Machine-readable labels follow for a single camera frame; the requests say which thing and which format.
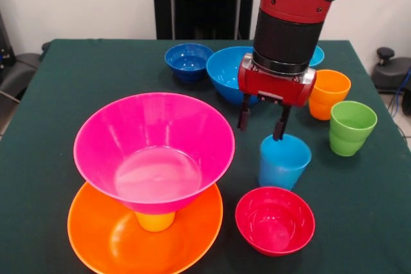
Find medium blue bowl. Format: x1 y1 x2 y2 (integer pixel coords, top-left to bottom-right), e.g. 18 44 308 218
205 46 260 107

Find black stand base with knob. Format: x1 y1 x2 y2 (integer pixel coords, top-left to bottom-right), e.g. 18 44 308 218
371 47 411 94

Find blue cable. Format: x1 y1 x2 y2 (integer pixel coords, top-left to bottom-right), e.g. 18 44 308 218
387 67 411 119

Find blue cup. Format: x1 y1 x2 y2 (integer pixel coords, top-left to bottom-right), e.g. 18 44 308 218
258 133 313 192

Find small dark blue bowl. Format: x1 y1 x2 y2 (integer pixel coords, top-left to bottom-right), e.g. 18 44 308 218
164 42 215 84

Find small crimson bowl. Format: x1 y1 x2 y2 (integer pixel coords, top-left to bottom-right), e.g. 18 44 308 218
234 186 317 257

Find orange cup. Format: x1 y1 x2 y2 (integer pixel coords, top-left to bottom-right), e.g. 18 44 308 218
308 69 353 121

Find large orange bowl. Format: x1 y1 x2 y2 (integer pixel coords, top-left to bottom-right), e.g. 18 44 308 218
67 181 224 274

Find dark grey stand base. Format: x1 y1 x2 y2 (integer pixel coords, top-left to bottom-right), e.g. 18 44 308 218
0 52 41 101

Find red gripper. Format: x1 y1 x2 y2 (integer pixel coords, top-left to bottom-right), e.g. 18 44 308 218
236 53 318 142

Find yellow cup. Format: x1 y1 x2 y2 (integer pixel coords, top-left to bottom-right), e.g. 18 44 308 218
134 211 177 233

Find small light blue bowl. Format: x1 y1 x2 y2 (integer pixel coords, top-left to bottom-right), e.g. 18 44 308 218
308 45 326 68

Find black equipment box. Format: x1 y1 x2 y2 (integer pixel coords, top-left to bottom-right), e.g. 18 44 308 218
0 10 16 78

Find large magenta bowl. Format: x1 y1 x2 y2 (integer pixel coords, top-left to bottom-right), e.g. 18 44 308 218
73 92 236 216

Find dark green table cloth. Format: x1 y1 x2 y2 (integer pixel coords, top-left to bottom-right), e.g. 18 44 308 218
0 39 411 274

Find black column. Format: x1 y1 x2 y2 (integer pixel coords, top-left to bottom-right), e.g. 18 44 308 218
150 0 260 40

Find green cup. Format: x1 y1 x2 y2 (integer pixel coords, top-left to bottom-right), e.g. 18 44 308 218
329 100 379 157

